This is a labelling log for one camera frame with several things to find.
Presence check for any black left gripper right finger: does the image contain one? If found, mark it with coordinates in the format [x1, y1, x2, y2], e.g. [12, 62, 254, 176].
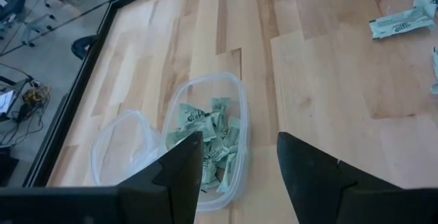
[276, 132, 407, 224]

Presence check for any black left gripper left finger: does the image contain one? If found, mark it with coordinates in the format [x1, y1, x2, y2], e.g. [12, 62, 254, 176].
[118, 131, 203, 224]

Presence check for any clear plastic bin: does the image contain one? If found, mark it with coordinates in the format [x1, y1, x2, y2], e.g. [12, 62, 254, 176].
[160, 72, 251, 213]
[89, 109, 165, 187]

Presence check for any dark blue table clamp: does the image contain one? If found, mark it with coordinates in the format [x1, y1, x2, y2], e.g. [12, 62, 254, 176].
[70, 34, 99, 60]

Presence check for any thin black floor rod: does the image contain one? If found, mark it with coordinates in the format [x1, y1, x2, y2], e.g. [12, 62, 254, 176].
[0, 0, 119, 57]

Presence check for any rolling chair base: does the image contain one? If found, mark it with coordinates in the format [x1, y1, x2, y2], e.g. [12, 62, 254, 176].
[19, 11, 56, 47]

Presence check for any black table edge frame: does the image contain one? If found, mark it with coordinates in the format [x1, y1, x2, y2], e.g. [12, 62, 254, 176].
[22, 0, 188, 188]

